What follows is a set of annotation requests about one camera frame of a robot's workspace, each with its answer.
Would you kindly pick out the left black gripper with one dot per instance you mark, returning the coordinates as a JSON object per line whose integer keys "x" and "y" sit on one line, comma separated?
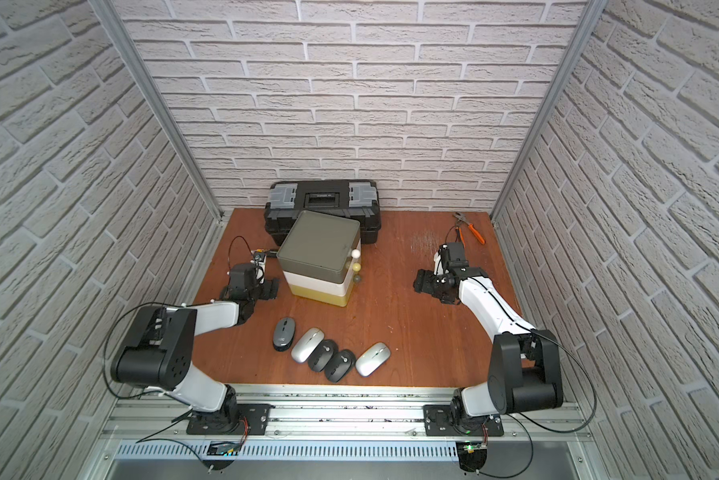
{"x": 266, "y": 288}

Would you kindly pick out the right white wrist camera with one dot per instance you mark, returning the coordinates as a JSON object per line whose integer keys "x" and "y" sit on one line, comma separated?
{"x": 438, "y": 265}

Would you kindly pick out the dark grey computer mouse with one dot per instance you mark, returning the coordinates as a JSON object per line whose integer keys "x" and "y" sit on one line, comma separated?
{"x": 283, "y": 334}

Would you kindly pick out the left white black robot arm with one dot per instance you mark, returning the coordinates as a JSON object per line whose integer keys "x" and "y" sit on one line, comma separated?
{"x": 156, "y": 351}

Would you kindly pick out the black plastic toolbox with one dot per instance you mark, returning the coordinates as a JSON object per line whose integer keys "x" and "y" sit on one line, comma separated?
{"x": 355, "y": 199}

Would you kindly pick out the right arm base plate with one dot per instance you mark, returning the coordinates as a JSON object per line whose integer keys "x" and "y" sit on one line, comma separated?
{"x": 462, "y": 421}

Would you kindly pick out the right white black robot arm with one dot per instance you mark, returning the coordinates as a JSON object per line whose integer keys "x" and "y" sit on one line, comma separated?
{"x": 525, "y": 369}

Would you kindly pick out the grey three-drawer storage box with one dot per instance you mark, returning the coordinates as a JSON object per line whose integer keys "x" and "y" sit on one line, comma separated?
{"x": 321, "y": 256}

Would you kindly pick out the aluminium front rail frame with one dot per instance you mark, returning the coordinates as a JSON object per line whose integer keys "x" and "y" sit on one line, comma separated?
{"x": 331, "y": 432}

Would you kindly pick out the silver computer mouse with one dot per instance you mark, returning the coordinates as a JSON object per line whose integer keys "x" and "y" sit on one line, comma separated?
{"x": 372, "y": 359}
{"x": 304, "y": 347}

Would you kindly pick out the orange handled pliers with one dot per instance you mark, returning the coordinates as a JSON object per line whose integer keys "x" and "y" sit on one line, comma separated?
{"x": 462, "y": 223}

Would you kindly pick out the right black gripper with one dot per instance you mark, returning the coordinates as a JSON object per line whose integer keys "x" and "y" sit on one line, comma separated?
{"x": 424, "y": 283}

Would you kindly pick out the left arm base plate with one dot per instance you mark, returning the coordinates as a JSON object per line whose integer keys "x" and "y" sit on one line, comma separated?
{"x": 235, "y": 420}

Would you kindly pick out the black computer mouse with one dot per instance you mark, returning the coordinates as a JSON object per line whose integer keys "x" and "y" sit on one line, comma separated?
{"x": 338, "y": 367}
{"x": 322, "y": 355}

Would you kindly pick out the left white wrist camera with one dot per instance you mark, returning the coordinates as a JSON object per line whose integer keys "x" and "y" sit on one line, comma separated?
{"x": 259, "y": 257}

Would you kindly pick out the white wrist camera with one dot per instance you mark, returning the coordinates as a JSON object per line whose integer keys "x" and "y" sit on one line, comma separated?
{"x": 438, "y": 265}
{"x": 259, "y": 257}

